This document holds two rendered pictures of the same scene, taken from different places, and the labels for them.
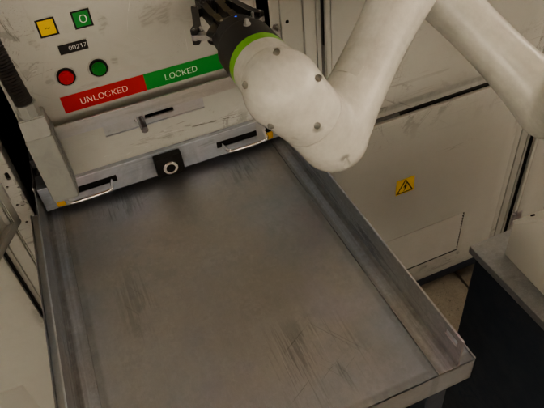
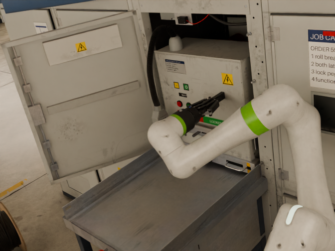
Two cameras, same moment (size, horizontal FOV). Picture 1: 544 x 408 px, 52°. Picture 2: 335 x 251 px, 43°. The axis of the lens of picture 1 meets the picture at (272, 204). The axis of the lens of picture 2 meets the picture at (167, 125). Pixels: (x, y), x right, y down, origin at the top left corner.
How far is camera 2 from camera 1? 1.40 m
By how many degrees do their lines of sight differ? 56
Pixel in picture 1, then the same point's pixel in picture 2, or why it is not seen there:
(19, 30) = (169, 82)
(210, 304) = (150, 202)
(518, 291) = not seen: outside the picture
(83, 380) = (108, 192)
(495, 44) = (299, 181)
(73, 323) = (127, 179)
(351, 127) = (174, 161)
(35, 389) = not seen: hidden behind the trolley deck
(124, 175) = not seen: hidden behind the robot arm
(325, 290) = (173, 226)
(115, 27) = (195, 94)
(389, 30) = (211, 137)
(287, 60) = (157, 124)
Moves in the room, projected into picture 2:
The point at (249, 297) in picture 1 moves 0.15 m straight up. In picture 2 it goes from (158, 209) to (152, 180)
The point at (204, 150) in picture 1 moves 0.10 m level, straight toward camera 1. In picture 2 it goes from (221, 160) to (205, 169)
